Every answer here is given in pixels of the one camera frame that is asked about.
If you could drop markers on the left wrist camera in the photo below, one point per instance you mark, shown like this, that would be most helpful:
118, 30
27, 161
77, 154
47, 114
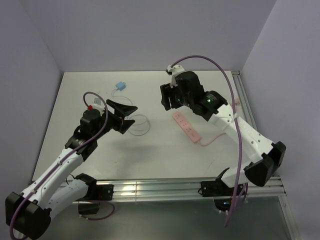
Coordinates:
97, 104

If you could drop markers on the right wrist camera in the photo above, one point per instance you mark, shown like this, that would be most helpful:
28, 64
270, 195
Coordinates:
174, 71

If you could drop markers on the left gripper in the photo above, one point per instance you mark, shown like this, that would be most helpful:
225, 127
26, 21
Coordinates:
120, 111

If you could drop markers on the pink power strip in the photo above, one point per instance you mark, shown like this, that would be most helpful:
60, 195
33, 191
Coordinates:
192, 134

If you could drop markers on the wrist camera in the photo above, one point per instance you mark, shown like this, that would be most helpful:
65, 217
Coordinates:
97, 104
174, 71

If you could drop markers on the aluminium frame rail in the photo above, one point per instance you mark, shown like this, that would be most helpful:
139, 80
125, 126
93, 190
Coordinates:
154, 160

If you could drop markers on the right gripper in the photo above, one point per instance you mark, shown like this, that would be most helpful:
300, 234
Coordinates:
166, 91

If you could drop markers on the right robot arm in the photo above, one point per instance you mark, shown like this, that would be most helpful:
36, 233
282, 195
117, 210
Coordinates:
264, 155

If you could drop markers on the blue charger plug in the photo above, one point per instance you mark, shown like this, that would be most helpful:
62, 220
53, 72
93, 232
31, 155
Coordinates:
120, 86

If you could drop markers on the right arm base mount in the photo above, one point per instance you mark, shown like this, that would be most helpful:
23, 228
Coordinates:
217, 188

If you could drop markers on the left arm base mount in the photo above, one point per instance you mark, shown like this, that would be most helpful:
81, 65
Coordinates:
89, 206

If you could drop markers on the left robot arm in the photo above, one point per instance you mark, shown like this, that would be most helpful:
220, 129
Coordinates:
31, 211

